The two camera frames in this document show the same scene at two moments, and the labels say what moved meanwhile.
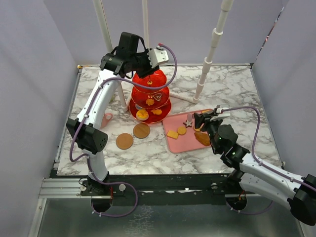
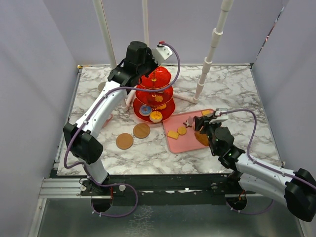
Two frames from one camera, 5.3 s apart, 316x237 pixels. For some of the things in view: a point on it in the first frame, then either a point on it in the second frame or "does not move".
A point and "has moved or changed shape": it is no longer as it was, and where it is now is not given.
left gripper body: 141,64 does not move
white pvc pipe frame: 211,54 does not move
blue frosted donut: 138,107 -> 145,110
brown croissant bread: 203,138 does not move
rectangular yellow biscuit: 173,134 does not move
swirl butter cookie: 149,101 -> 158,98
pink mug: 105,120 does not move
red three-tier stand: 149,105 has moved or changed shape
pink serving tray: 179,132 does not move
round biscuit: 181,130 does not move
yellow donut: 142,114 -> 156,116
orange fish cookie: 157,111 -> 161,106
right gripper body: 210,126 does not move
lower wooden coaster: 124,141 does not move
